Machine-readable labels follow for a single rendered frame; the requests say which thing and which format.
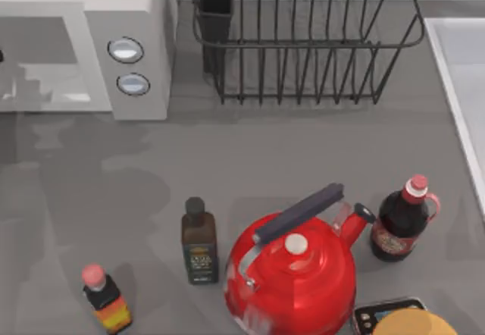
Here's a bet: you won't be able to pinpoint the dark square oil bottle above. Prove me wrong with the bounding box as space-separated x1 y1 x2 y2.
180 196 220 286

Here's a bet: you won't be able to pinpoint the red kettle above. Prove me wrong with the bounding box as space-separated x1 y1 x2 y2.
224 183 377 335

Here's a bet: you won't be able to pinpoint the round microwave knob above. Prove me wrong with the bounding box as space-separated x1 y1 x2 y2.
107 36 146 64
115 72 152 96

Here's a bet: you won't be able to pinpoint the black cutlery holder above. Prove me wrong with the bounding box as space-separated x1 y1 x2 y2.
192 0 236 74

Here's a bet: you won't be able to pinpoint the dark jug bottle red cap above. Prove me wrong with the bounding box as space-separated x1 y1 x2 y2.
369 174 442 263

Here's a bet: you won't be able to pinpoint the pale microwave oven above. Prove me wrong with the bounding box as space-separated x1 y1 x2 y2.
0 0 179 122

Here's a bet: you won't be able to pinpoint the small bottle orange label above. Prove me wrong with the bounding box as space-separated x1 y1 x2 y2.
80 263 133 335

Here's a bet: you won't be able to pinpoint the orange round lid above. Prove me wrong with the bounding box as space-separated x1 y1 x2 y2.
370 308 460 335

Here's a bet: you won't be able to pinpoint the black wire dish rack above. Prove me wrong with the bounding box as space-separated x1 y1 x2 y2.
192 0 425 106

